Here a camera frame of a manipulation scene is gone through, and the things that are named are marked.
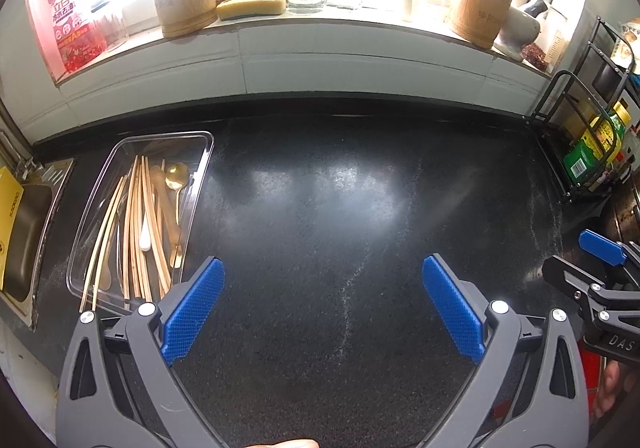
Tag yellow sponge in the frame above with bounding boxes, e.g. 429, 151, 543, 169
216, 0, 287, 21

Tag black wire rack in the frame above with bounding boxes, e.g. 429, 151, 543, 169
524, 15, 640, 203

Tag clear plastic container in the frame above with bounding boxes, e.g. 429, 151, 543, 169
89, 0, 130, 53

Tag person's right hand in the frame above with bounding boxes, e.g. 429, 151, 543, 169
591, 359, 628, 421

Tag yellow seasoning jar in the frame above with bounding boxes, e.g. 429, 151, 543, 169
587, 100, 630, 164

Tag wooden utensil holder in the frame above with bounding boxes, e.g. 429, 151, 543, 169
446, 0, 516, 50

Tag gold metal spoon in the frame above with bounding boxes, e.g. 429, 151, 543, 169
165, 162, 191, 269

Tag yellow cardboard box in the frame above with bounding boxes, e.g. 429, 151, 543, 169
0, 165, 26, 291

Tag beige bottle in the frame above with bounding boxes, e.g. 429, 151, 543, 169
401, 0, 427, 24

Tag person's left hand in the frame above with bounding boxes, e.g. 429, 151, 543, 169
248, 438, 319, 448

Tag metal faucet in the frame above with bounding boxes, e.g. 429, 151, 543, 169
0, 128, 36, 179

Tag clear plastic tray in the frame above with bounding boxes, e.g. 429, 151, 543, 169
66, 130, 216, 319

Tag grey stone mortar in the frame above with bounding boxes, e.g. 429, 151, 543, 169
494, 3, 545, 61

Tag red detergent bottle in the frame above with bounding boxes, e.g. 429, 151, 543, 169
29, 0, 110, 75

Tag dried red chilies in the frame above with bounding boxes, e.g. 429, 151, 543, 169
521, 42, 549, 73

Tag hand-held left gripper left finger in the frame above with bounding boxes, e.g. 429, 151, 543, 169
56, 255, 226, 448

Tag bunch of wooden chopsticks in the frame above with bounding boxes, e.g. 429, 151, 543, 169
80, 155, 173, 314

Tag green box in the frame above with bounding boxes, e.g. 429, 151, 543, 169
562, 135, 611, 186

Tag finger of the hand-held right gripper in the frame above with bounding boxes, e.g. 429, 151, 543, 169
579, 229, 640, 279
541, 255, 640, 325

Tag translucent brown spoon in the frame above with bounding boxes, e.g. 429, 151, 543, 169
149, 163, 176, 254

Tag steel sink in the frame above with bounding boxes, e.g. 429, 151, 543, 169
0, 157, 76, 331

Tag white spoon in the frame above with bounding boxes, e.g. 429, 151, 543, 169
139, 213, 154, 253

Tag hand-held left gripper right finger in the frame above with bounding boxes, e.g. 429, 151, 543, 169
421, 253, 591, 448

